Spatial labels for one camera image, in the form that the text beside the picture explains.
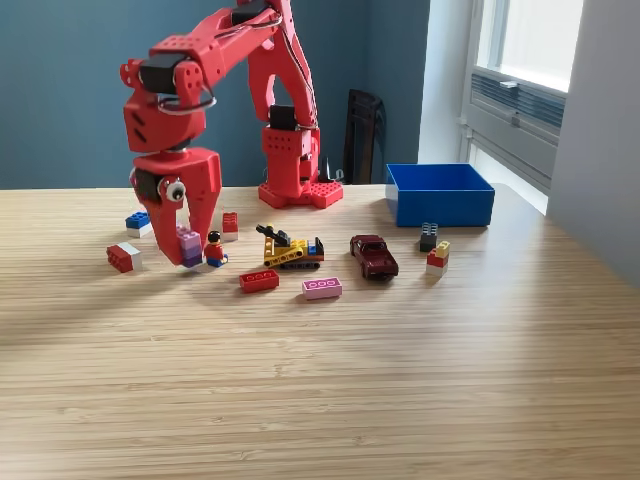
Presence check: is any yellow toy digger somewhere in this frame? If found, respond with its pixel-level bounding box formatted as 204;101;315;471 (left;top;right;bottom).
255;222;326;271

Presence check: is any grey window vent panel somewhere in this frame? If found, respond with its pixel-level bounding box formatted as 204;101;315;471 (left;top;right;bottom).
459;68;569;194

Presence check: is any blue plastic bin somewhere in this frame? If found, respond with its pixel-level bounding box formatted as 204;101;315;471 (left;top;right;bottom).
384;162;496;229

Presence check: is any red white yellow brick stack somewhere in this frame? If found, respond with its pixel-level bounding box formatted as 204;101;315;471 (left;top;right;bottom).
425;240;451;277

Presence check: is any blue and white brick stack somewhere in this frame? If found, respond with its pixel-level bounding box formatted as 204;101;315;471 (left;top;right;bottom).
124;211;154;239

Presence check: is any white window frame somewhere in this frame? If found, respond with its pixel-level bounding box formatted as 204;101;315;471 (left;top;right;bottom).
469;0;586;94

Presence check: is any flat red brick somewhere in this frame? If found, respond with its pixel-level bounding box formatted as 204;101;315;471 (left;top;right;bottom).
238;269;281;294

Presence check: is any red and white brick block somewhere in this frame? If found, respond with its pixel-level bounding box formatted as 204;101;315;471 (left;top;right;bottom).
105;241;143;274

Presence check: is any pink and purple brick stack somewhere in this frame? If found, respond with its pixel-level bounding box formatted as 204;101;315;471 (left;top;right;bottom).
175;225;204;270

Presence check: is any toy figure red shirt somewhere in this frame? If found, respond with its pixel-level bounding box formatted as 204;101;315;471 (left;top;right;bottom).
202;230;230;269

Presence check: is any flat pink brick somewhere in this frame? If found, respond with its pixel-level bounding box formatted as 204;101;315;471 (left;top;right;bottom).
301;275;344;301

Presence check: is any dark red toy car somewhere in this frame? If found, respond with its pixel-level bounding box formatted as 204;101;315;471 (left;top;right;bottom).
349;233;400;282

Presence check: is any black chair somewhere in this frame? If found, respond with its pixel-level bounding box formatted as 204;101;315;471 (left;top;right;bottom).
342;88;388;185

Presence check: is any black brick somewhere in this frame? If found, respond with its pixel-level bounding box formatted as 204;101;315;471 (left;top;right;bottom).
419;222;440;253

